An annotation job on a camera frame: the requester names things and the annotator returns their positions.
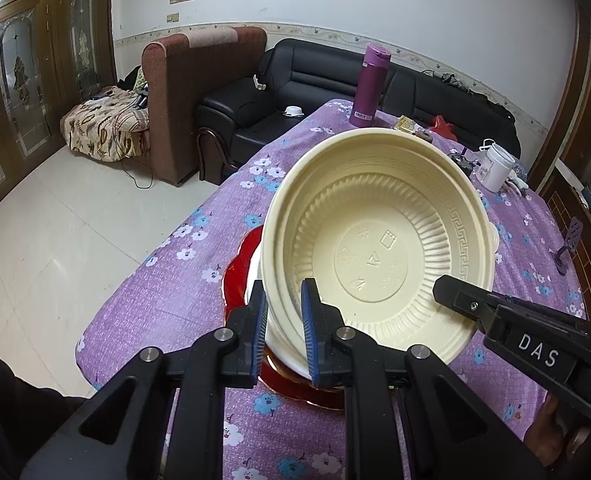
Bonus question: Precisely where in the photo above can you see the large red glass plate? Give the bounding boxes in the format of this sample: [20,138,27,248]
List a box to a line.
[222,226,344,412]

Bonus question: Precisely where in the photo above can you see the large white foam bowl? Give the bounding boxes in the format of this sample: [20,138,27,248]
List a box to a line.
[244,242,317,380]

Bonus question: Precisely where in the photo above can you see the beige plastic ribbed bowl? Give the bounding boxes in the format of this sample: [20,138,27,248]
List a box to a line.
[260,128,499,375]

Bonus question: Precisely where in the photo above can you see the purple floral tablecloth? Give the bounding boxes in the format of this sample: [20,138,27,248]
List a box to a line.
[76,99,585,479]

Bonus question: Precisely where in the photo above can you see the white cloth gloves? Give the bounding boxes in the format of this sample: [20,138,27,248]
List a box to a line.
[506,169,530,197]

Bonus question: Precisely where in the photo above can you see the white plastic jar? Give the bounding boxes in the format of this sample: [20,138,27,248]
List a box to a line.
[477,142,517,193]

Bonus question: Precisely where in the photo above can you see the black leather sofa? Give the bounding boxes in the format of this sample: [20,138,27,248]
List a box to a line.
[193,39,521,184]

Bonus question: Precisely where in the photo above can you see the patterned blanket bundle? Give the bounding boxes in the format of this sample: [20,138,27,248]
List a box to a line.
[60,86,150,162]

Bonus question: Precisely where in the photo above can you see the purple thermos bottle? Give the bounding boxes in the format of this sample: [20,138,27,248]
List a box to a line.
[350,44,391,128]

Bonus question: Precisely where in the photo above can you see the brown fabric armchair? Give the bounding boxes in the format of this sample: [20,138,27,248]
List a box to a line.
[141,26,267,185]

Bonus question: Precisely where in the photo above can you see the wooden glass-door cabinet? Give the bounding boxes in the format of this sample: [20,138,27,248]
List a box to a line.
[0,0,116,202]

